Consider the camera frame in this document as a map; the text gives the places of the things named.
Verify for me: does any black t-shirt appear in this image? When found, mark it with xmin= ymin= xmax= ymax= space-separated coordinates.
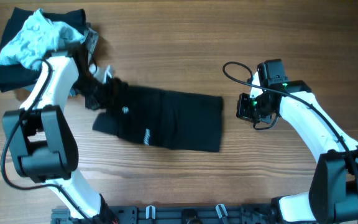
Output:
xmin=93 ymin=86 xmax=223 ymax=152

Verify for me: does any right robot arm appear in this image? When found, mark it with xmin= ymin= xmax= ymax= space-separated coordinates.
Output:
xmin=237 ymin=81 xmax=358 ymax=223

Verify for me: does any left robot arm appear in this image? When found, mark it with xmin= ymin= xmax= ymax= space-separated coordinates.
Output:
xmin=0 ymin=51 xmax=119 ymax=223

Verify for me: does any grey folded garment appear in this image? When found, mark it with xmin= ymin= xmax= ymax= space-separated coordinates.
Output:
xmin=85 ymin=22 xmax=99 ymax=62

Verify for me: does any black folded garment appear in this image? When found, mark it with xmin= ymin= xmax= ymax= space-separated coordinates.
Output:
xmin=0 ymin=7 xmax=86 ymax=92

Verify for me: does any right black cable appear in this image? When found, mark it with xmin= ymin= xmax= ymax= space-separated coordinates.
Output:
xmin=222 ymin=61 xmax=358 ymax=224

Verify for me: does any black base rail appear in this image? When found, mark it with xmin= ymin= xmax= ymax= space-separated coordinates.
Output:
xmin=50 ymin=203 xmax=279 ymax=224

